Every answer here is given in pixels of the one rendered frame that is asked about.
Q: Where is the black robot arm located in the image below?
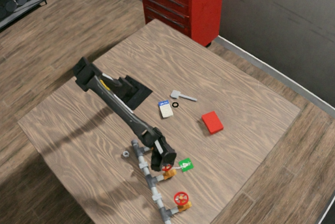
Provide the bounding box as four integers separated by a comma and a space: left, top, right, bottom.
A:
72, 57, 177, 172

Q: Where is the red rectangular block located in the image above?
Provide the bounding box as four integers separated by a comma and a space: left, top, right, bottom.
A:
201, 111, 224, 135

